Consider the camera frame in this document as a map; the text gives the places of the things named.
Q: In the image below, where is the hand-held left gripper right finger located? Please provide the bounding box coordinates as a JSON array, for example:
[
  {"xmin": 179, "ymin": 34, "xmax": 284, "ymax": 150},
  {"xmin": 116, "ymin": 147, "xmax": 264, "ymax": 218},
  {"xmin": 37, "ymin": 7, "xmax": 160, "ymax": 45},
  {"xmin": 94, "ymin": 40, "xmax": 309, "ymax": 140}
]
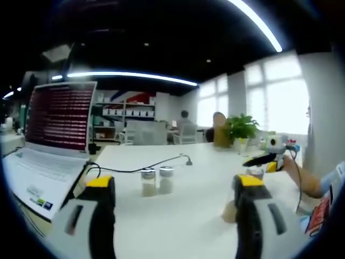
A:
[{"xmin": 233, "ymin": 174, "xmax": 307, "ymax": 259}]

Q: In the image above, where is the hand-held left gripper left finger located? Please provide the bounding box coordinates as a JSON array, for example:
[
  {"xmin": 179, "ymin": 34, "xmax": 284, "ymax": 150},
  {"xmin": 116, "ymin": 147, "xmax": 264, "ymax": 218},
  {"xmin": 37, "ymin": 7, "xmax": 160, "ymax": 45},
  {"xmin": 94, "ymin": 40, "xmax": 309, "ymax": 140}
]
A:
[{"xmin": 45, "ymin": 175, "xmax": 117, "ymax": 259}]

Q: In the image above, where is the tall brown-filled seasoning bottle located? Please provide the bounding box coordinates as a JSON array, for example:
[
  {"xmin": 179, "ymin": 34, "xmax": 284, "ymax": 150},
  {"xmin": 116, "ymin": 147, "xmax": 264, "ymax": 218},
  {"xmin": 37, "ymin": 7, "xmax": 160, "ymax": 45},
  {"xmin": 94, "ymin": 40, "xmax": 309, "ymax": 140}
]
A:
[{"xmin": 220, "ymin": 186, "xmax": 239, "ymax": 224}]

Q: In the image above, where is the person's right hand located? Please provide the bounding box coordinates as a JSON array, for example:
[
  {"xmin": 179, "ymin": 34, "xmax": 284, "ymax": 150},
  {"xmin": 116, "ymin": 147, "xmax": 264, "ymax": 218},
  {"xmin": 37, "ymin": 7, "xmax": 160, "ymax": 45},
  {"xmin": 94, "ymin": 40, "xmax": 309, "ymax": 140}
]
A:
[{"xmin": 282, "ymin": 155, "xmax": 299, "ymax": 176}]

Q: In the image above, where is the green potted plant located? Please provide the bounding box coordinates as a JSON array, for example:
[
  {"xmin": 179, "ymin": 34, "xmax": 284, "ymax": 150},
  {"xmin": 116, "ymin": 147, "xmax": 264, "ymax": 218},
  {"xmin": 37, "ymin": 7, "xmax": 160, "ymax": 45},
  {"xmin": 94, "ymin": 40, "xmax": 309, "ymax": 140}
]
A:
[{"xmin": 223, "ymin": 113, "xmax": 261, "ymax": 152}]

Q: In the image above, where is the brown paper bag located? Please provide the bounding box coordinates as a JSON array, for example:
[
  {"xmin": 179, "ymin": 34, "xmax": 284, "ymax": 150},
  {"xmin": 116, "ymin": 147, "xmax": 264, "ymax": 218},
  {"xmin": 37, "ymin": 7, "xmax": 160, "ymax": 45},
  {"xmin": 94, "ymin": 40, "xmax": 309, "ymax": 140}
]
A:
[{"xmin": 213, "ymin": 125, "xmax": 233, "ymax": 148}]

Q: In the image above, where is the large bright window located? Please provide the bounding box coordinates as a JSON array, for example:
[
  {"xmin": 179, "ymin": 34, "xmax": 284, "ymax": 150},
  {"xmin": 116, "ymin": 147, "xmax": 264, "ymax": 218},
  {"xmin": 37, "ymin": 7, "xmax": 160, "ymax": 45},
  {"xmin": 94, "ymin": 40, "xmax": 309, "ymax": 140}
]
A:
[
  {"xmin": 198, "ymin": 75, "xmax": 230, "ymax": 127},
  {"xmin": 244, "ymin": 55, "xmax": 311, "ymax": 135}
]

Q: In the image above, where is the white office chair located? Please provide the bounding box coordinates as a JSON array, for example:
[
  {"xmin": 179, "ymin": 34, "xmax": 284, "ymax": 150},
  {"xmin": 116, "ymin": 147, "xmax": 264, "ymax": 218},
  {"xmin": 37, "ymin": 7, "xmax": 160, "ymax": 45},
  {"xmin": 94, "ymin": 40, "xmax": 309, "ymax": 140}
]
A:
[{"xmin": 175, "ymin": 123, "xmax": 199, "ymax": 145}]

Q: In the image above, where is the grey mesh office chair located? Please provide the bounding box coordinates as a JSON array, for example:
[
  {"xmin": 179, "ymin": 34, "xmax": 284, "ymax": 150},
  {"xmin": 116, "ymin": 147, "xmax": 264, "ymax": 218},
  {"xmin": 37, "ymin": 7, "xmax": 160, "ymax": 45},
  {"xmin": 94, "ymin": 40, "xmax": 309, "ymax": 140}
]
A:
[{"xmin": 125, "ymin": 120, "xmax": 168, "ymax": 146}]

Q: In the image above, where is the white storage shelf unit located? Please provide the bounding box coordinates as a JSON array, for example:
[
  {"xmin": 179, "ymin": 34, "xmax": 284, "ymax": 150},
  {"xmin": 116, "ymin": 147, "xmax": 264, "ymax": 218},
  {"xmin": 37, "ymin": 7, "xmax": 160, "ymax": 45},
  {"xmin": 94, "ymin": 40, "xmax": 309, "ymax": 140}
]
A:
[{"xmin": 93, "ymin": 98, "xmax": 157, "ymax": 141}]

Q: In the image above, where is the white laptop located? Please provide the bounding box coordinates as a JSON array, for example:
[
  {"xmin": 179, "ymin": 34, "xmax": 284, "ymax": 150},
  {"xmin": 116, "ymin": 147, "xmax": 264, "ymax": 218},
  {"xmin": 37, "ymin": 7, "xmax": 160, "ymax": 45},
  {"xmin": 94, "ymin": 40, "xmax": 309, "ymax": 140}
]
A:
[{"xmin": 2, "ymin": 80, "xmax": 98, "ymax": 221}]

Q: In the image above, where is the straight ceiling light strip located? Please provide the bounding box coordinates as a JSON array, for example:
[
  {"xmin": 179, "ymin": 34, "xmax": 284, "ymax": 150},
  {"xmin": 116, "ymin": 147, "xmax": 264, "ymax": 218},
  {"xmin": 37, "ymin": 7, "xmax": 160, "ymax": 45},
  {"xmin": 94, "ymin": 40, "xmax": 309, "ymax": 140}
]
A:
[{"xmin": 66, "ymin": 71, "xmax": 199, "ymax": 87}]

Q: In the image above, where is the white ceiling air conditioner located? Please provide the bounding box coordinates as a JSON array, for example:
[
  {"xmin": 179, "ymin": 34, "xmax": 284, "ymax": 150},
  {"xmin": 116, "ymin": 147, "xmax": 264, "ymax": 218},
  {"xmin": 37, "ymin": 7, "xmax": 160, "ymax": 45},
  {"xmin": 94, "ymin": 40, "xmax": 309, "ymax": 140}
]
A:
[{"xmin": 41, "ymin": 44, "xmax": 73, "ymax": 62}]

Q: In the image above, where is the black power cable with plug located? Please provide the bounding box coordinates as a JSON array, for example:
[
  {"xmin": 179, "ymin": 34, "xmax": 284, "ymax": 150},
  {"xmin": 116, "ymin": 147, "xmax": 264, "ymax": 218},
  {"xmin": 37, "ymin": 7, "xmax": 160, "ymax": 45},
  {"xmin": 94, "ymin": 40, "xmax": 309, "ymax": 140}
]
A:
[{"xmin": 85, "ymin": 154, "xmax": 194, "ymax": 180}]

